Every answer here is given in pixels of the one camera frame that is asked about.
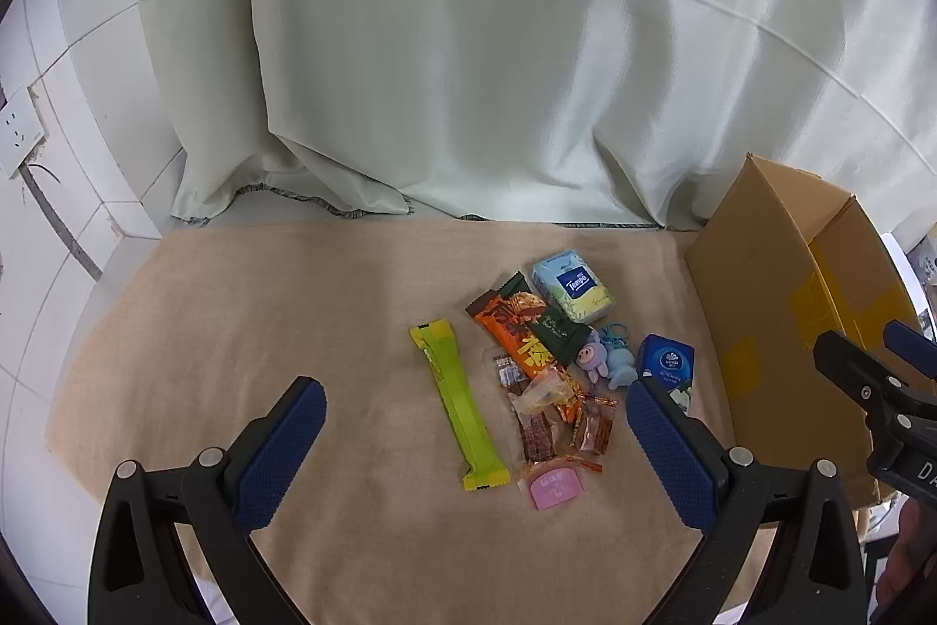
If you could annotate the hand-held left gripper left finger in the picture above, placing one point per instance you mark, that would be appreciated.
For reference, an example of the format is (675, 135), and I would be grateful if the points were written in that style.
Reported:
(282, 449)

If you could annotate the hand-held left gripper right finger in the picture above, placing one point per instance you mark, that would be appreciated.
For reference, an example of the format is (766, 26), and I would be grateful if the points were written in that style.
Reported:
(670, 449)

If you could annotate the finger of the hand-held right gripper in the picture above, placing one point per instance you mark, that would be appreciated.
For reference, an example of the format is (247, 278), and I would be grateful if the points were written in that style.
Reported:
(911, 347)
(856, 372)

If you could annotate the orange-brown snack packet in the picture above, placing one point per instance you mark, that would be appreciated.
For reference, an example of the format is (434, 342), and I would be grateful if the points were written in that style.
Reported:
(594, 427)

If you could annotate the blue tissue pack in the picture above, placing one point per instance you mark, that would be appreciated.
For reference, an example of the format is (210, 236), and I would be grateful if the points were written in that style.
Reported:
(666, 361)

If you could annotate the pink packet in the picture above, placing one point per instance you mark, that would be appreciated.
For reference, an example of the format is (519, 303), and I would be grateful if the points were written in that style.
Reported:
(553, 486)

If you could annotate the clear candy packet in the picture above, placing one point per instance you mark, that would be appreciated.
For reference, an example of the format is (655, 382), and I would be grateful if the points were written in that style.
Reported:
(542, 394)

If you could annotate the brown cardboard box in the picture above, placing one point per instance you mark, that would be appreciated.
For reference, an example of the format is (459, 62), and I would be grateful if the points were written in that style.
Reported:
(747, 273)

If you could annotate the dark green snack packet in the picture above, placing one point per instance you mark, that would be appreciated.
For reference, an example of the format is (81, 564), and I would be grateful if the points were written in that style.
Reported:
(556, 336)

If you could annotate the long green snack packet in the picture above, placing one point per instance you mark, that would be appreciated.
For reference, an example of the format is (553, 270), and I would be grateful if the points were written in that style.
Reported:
(454, 398)

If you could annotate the pale green tissue pack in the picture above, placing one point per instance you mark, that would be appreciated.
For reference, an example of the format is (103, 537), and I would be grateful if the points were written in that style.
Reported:
(575, 288)

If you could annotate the orange snack packet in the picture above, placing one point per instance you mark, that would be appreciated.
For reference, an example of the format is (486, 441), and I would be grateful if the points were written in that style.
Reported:
(512, 332)

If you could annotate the person's right hand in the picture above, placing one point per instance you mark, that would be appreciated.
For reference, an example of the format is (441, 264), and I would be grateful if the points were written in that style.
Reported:
(911, 559)

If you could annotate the pale green curtain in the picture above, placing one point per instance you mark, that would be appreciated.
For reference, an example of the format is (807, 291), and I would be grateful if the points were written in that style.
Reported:
(476, 46)

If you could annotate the white wall socket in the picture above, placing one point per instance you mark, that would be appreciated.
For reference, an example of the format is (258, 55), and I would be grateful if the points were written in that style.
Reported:
(18, 134)

